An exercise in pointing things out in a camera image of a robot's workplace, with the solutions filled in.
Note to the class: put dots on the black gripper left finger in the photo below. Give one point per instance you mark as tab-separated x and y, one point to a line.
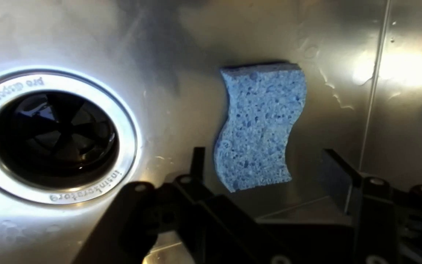
206	225

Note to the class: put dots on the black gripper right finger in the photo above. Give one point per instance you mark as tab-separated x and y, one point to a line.
396	225

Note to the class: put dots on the blue sponge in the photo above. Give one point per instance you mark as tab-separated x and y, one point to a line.
260	126

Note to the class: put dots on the stainless steel sink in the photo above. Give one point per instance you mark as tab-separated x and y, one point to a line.
172	49

